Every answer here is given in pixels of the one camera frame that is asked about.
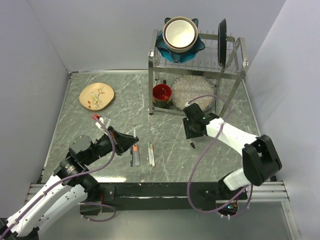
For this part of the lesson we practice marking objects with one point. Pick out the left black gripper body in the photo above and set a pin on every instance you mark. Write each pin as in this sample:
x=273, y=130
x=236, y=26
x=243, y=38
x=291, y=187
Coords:
x=118, y=146

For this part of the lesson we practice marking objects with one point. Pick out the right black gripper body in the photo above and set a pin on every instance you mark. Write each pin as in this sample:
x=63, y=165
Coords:
x=190, y=131

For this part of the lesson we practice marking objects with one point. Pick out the dark blue pen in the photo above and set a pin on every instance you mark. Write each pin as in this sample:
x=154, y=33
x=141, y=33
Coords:
x=131, y=156

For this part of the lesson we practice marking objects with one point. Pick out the grey pen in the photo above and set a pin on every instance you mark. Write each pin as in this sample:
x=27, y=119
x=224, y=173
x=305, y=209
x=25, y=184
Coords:
x=134, y=131

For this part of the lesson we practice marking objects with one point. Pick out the grey marker orange tip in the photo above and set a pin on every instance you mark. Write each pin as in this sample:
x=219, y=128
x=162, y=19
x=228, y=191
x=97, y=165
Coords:
x=136, y=158

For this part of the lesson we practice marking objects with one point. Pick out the white green-tipped highlighter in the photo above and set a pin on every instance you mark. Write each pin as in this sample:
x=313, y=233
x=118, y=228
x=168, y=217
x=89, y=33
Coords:
x=149, y=154

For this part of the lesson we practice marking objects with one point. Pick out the white marker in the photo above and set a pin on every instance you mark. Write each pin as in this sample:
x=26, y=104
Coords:
x=152, y=155

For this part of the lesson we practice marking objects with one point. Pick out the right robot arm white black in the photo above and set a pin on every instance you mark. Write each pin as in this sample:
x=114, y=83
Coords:
x=260, y=160

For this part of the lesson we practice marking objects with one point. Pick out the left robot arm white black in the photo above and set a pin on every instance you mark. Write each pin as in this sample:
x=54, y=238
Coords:
x=70, y=184

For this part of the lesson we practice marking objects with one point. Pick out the speckled grey plate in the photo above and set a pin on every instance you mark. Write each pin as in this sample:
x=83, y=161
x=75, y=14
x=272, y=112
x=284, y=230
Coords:
x=187, y=87

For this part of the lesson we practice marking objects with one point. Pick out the red black mug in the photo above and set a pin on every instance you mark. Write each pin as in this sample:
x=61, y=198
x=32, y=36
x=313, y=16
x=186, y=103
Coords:
x=161, y=95

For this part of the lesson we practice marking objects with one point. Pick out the yellow bird-pattern plate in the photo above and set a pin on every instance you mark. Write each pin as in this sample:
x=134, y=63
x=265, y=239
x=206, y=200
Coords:
x=96, y=96

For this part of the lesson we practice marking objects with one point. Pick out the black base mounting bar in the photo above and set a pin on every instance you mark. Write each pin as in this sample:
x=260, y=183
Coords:
x=127, y=196

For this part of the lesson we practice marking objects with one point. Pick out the steel dish rack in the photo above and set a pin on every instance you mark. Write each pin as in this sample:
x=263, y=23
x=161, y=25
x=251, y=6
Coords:
x=205, y=64

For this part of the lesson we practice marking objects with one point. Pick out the blue petal-shaped bowl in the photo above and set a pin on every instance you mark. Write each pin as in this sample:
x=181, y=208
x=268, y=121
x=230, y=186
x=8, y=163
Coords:
x=172, y=57

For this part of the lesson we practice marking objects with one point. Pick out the cream bowl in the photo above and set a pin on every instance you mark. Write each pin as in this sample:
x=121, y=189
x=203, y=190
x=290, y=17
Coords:
x=179, y=34

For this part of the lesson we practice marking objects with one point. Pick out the black plate upright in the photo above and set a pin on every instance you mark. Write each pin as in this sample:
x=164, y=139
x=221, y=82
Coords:
x=222, y=43

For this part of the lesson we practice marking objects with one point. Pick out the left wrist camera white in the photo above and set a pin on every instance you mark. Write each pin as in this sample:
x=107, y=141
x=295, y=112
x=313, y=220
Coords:
x=101, y=121

